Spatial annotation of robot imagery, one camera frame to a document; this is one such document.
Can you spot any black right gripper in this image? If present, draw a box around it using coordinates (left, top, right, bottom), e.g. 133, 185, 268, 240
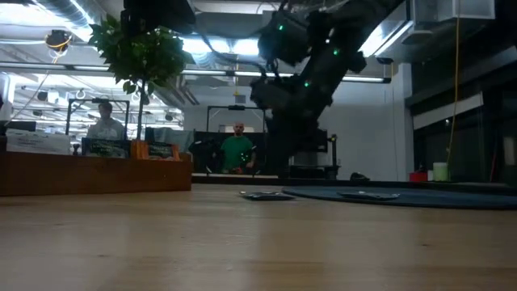
249, 75, 330, 179

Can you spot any dark blue tea packet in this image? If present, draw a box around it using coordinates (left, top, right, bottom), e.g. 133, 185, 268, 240
80, 137, 132, 159
337, 190, 401, 202
239, 191, 296, 202

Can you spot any wooden three-compartment tray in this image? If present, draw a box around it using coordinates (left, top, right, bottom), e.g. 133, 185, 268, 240
0, 150, 193, 198

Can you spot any black monitor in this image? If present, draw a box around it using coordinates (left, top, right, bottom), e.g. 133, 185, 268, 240
0, 120, 37, 133
314, 128, 330, 154

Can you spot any black side table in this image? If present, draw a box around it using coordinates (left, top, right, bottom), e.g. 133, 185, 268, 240
288, 163, 341, 181

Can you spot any person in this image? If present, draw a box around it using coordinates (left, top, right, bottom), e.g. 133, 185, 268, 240
220, 122, 258, 175
86, 100, 128, 141

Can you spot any black partition panel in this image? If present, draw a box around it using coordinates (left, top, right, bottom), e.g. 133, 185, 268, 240
187, 129, 270, 175

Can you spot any long ceiling lamp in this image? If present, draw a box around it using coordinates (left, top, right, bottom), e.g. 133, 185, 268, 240
0, 60, 112, 74
179, 68, 392, 85

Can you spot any grey cloth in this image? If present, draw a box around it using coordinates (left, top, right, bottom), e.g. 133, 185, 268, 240
152, 126, 196, 153

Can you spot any pale green cup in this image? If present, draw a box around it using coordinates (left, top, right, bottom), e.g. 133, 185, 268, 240
432, 162, 450, 183

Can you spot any green leafy plant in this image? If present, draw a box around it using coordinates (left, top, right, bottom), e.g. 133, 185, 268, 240
87, 14, 195, 142

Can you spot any black camera stand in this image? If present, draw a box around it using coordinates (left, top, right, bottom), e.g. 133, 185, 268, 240
327, 133, 339, 167

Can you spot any black aluminium table frame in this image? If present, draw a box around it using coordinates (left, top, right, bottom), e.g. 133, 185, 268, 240
191, 172, 517, 193

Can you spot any black robot station frame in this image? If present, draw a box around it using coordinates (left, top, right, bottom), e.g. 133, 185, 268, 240
205, 104, 267, 175
63, 97, 131, 155

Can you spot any yellow hanging cable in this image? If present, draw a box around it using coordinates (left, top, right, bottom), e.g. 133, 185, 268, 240
445, 0, 462, 165

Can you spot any white ceiling air duct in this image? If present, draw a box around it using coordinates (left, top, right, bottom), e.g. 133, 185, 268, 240
359, 0, 496, 57

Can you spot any yellow cable reel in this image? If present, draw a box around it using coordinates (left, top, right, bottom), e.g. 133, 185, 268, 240
44, 28, 74, 53

